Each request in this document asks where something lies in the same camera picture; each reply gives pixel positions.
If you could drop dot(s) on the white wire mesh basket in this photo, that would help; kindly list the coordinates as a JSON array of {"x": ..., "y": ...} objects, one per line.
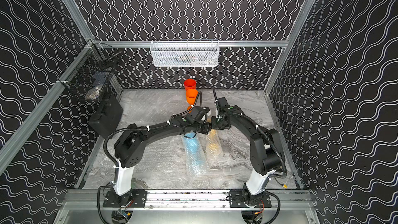
[{"x": 185, "y": 53}]

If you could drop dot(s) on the aluminium frame corner post left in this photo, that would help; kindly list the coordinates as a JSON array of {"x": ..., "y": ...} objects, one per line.
[{"x": 78, "y": 19}]

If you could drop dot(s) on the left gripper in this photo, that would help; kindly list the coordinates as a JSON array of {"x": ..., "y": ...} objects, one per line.
[{"x": 204, "y": 126}]

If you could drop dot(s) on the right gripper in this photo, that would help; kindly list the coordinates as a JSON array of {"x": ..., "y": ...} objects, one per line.
[{"x": 214, "y": 125}]

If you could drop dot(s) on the red plastic wine glass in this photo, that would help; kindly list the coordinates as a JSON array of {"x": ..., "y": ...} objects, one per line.
[{"x": 190, "y": 84}]

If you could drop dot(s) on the black wire mesh basket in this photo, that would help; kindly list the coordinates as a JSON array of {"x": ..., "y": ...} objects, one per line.
[{"x": 91, "y": 79}]

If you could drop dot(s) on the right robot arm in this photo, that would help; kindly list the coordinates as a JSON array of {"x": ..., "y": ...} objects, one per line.
[{"x": 267, "y": 155}]

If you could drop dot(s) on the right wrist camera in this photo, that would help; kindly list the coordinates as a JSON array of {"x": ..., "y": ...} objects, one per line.
[{"x": 223, "y": 107}]

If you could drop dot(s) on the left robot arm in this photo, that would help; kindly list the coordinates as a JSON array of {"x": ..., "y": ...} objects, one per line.
[{"x": 125, "y": 148}]

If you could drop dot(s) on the bubble blue glass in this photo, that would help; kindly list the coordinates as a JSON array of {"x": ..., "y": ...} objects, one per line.
[{"x": 197, "y": 164}]

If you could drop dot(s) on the orange plastic wine glass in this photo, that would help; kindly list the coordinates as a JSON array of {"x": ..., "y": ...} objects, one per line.
[{"x": 191, "y": 97}]

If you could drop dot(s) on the black speaker box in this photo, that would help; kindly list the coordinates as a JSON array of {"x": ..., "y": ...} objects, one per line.
[{"x": 107, "y": 117}]

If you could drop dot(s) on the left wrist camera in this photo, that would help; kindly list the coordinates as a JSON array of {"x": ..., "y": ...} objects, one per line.
[{"x": 198, "y": 114}]

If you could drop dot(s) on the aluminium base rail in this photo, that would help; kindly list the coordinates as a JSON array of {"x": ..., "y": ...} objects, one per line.
[{"x": 216, "y": 200}]

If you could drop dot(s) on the bubble yellow glass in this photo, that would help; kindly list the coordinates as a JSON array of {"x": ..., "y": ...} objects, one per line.
[{"x": 213, "y": 149}]

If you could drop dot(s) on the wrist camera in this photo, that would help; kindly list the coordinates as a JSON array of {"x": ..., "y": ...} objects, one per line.
[
  {"x": 223, "y": 107},
  {"x": 198, "y": 114}
]

